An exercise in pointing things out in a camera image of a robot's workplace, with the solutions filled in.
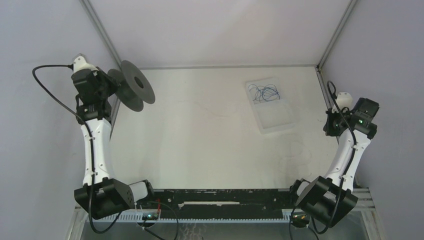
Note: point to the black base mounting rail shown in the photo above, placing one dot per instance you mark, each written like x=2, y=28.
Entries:
x=220, y=203

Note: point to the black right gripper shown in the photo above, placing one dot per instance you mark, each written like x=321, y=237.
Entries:
x=329, y=130

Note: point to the white slotted cable duct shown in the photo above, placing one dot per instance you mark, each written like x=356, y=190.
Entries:
x=150, y=217

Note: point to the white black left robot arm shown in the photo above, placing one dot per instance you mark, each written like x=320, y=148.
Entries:
x=101, y=195

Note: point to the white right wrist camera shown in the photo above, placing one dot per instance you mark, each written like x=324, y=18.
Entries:
x=344, y=100

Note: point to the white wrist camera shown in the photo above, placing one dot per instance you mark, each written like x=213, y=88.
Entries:
x=344, y=100
x=80, y=62

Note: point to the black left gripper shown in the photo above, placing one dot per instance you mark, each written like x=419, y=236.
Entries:
x=100, y=74

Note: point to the dark grey perforated spool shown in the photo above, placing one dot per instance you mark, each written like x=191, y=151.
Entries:
x=134, y=90

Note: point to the clear plastic two-compartment tray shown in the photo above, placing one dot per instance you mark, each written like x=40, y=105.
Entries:
x=270, y=107

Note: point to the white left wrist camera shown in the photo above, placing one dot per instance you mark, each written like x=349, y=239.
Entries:
x=80, y=62

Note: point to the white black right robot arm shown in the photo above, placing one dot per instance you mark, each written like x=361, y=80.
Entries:
x=329, y=198

